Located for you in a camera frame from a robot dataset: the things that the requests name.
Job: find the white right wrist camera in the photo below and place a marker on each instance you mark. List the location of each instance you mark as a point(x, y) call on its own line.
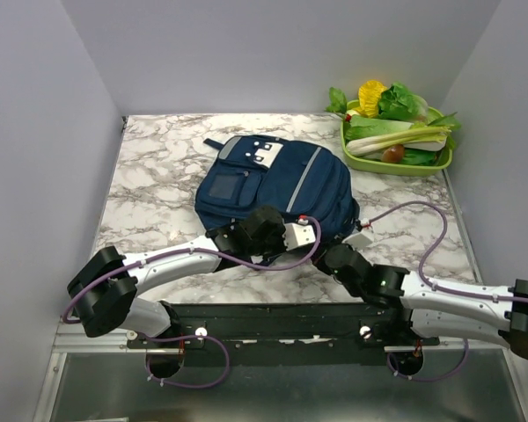
point(362, 237)

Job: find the yellow toy flower vegetable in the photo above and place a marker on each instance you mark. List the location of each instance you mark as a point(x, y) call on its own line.
point(369, 95)

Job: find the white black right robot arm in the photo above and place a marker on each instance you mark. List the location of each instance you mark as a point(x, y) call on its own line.
point(435, 308)

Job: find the green toy lettuce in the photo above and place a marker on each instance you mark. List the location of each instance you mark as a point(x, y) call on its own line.
point(399, 103)

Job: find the green vegetable tray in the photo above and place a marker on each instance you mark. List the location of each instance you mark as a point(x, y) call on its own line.
point(416, 162)

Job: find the navy blue student backpack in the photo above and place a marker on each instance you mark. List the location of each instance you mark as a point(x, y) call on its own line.
point(296, 178)

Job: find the toy celery stalk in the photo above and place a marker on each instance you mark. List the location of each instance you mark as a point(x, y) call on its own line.
point(424, 138)

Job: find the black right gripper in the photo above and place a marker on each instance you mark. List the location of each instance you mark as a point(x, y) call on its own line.
point(321, 263)

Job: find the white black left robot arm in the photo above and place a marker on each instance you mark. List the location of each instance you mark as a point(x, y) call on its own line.
point(103, 294)

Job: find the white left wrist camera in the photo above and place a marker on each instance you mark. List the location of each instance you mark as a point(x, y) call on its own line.
point(298, 234)

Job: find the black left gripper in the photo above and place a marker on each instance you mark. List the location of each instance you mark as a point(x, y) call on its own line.
point(281, 249)

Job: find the brown toy mushroom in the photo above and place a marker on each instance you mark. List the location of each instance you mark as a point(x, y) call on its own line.
point(394, 154)

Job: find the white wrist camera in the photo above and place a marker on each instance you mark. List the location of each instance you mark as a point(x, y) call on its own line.
point(298, 234)
point(362, 237)

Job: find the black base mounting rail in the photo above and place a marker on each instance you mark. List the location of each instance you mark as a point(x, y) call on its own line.
point(288, 334)

